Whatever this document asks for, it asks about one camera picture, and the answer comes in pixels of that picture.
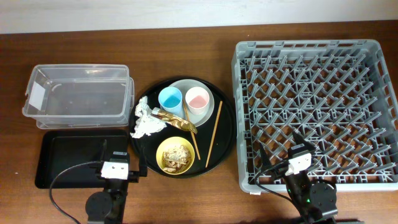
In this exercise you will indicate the food scraps and rice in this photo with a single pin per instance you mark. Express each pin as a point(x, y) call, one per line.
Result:
point(176, 159)

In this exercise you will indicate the blue plastic cup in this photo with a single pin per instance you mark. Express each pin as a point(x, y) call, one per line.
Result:
point(170, 99)

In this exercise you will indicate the gold foil wrapper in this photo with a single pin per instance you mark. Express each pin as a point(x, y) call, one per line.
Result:
point(174, 120)

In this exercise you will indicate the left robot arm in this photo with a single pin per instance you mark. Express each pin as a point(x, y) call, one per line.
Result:
point(107, 206)

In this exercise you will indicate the black rectangular tray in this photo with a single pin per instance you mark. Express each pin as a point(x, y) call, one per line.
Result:
point(63, 149)

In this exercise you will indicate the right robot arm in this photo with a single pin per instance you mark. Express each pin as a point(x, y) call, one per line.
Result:
point(315, 200)

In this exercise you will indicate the white napkin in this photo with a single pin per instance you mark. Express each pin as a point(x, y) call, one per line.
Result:
point(146, 124)

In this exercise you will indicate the pink plastic cup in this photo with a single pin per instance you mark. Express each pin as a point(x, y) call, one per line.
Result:
point(197, 99)

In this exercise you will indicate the yellow bowl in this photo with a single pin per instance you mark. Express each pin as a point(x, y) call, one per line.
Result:
point(170, 143)

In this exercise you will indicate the clear plastic waste bin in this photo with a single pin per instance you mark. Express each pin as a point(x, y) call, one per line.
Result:
point(79, 96)

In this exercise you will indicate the grey round plate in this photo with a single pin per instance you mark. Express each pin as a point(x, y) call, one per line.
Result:
point(184, 85)

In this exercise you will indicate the grey dishwasher rack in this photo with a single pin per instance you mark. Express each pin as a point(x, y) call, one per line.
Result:
point(336, 93)

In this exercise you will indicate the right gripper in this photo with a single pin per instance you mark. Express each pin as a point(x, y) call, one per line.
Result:
point(265, 162)

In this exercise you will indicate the round black serving tray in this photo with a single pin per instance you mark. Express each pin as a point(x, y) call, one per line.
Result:
point(224, 138)

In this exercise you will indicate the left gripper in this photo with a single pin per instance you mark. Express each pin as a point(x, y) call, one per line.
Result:
point(133, 176)

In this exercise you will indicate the wooden chopstick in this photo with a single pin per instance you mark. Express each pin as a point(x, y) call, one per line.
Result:
point(191, 132)
point(214, 133)

